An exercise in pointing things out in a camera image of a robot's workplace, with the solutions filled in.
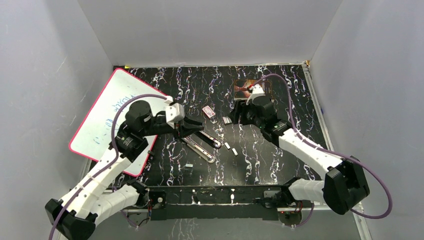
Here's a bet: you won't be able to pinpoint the pink-framed whiteboard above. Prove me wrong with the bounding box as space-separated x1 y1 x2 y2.
68 68 167 177

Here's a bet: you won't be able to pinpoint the cardboard staple tray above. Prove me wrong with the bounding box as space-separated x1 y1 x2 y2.
222 116 233 125

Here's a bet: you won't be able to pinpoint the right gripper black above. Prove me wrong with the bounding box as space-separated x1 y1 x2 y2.
227 100 264 130

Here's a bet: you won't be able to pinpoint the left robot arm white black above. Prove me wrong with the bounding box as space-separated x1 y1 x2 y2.
45 99 204 240

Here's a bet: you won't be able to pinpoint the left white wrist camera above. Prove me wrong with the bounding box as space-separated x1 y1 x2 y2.
164 95 185 129

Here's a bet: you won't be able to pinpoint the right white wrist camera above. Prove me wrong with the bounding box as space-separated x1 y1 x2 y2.
246 84 265 105

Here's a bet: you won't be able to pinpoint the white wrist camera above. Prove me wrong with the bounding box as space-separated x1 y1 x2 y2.
164 95 185 129
246 84 265 105

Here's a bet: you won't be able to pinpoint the dark paperback book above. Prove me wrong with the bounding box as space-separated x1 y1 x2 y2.
233 79 274 101

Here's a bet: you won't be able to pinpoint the aluminium frame rail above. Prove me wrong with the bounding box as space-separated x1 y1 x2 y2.
57 187 374 240

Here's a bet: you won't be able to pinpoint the black stapler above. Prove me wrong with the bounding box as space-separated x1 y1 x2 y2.
181 130 223 164

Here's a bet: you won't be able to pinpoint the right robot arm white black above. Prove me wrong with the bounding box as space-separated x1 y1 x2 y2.
229 96 370 215

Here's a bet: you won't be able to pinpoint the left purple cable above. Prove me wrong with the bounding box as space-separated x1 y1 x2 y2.
47 94 173 240

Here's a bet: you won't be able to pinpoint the small red staple box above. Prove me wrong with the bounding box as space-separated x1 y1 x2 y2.
202 105 216 119

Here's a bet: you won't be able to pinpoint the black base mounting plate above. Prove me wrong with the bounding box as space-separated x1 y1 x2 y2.
117 185 314 221

